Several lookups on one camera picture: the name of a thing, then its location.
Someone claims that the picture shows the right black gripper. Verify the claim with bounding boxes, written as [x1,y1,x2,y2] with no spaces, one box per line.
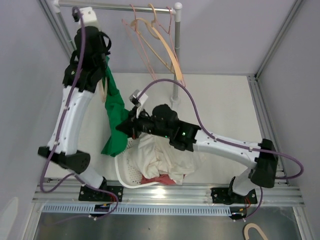
[116,105,171,140]

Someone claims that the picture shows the green t shirt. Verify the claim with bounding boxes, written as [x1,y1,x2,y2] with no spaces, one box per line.
[101,56,129,157]

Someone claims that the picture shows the beige wooden hanger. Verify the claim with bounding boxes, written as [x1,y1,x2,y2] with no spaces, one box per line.
[98,77,108,103]
[130,3,184,84]

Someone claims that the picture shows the beige t shirt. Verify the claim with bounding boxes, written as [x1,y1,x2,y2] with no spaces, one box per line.
[131,134,204,185]

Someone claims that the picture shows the pink wire hanger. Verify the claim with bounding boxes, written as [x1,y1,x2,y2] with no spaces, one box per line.
[121,4,157,81]
[156,6,187,87]

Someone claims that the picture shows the pink t shirt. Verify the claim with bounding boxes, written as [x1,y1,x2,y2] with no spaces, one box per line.
[141,174,176,185]

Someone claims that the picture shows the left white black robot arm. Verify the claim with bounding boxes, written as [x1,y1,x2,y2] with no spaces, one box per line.
[38,26,111,201]

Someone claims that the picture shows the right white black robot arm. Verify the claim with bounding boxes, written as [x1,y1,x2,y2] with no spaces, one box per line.
[116,104,278,203]

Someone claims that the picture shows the beige hanger on floor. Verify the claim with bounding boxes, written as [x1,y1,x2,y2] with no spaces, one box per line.
[243,223,270,240]

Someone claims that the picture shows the white perforated plastic basket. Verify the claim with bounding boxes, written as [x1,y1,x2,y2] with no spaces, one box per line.
[114,138,159,189]

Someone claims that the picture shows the metal clothes rack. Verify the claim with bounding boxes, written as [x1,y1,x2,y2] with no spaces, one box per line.
[51,0,183,108]

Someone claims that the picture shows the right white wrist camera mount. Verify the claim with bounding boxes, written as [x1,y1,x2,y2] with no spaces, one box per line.
[129,89,148,119]

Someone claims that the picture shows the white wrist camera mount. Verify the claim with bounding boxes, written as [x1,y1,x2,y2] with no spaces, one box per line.
[72,6,101,30]
[129,89,148,119]

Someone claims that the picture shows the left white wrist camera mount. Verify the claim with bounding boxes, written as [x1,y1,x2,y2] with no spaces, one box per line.
[72,6,101,30]

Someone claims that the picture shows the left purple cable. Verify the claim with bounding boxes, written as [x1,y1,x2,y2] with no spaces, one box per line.
[39,6,120,221]

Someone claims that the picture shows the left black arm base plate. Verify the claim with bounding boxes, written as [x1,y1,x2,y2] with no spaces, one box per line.
[78,185,124,202]

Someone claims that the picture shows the white slotted cable duct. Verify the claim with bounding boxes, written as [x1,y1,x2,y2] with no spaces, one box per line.
[42,203,232,217]

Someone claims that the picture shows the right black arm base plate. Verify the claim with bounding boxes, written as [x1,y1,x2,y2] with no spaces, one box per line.
[210,187,258,205]

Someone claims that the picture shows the aluminium rail frame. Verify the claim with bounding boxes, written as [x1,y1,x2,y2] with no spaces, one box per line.
[32,179,305,207]

